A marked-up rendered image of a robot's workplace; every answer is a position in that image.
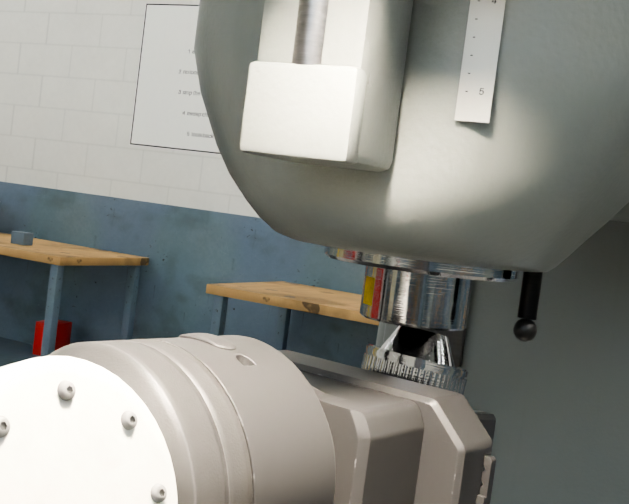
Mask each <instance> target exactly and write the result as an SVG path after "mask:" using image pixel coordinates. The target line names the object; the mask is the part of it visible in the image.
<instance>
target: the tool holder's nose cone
mask: <svg viewBox="0 0 629 504"><path fill-rule="evenodd" d="M381 348H384V349H387V350H390V351H394V352H397V353H401V354H405V355H409V356H412V357H416V358H420V359H424V360H428V361H432V362H436V363H440V364H445V365H449V366H455V365H454V360H453V356H452V352H451V347H450V343H449V339H448V337H447V336H443V335H439V334H438V333H434V332H430V331H426V330H422V329H418V328H411V327H405V326H398V328H397V329H396V330H395V331H394V332H393V333H392V335H391V336H390V337H389V338H388V339H387V340H386V342H385V343H384V344H383V345H382V346H381Z"/></svg>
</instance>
